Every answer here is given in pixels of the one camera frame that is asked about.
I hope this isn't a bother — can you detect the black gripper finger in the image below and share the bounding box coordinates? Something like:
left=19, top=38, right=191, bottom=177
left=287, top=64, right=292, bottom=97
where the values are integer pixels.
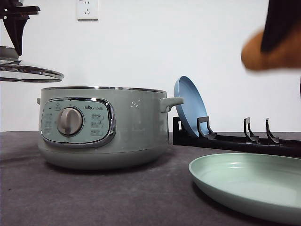
left=261, top=0, right=301, bottom=52

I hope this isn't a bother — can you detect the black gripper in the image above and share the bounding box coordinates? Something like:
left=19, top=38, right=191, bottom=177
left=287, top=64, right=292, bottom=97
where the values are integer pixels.
left=0, top=0, right=40, bottom=56

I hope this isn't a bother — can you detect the brown potato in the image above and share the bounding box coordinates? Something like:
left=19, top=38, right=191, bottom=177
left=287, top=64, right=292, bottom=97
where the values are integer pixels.
left=241, top=20, right=301, bottom=70

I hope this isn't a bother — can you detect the glass lid with green knob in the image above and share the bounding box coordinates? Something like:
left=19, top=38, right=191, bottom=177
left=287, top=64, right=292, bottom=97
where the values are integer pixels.
left=0, top=46, right=64, bottom=83

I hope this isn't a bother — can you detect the green plate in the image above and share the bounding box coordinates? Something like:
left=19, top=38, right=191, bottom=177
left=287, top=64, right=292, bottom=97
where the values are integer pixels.
left=189, top=153, right=301, bottom=226

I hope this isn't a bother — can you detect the blue plate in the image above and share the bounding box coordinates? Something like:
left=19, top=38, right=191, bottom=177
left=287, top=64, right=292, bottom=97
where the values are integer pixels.
left=174, top=76, right=209, bottom=137

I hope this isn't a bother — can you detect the black plate rack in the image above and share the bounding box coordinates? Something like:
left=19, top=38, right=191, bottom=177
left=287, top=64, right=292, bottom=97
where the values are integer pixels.
left=173, top=116, right=301, bottom=157

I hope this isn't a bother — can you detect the green electric steamer pot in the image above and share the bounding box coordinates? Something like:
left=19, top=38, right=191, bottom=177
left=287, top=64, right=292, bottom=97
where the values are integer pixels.
left=36, top=86, right=184, bottom=170

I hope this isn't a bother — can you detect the white wall socket left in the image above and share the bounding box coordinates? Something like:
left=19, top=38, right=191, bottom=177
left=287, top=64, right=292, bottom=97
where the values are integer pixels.
left=76, top=0, right=99, bottom=23

